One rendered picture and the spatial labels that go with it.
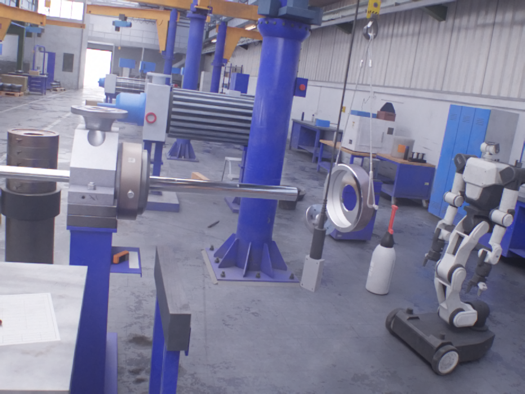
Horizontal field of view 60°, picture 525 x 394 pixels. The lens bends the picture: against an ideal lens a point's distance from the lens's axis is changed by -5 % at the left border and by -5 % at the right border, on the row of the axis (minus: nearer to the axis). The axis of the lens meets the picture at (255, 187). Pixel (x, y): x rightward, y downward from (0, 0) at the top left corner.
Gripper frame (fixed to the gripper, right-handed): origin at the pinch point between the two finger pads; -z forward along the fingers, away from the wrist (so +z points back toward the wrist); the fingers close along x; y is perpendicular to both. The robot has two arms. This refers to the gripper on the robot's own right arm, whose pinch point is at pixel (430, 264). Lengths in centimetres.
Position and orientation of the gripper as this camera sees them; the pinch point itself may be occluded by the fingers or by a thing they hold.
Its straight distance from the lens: 357.8
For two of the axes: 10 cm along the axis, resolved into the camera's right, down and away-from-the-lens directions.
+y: 3.3, 2.4, -9.1
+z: 3.2, -9.4, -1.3
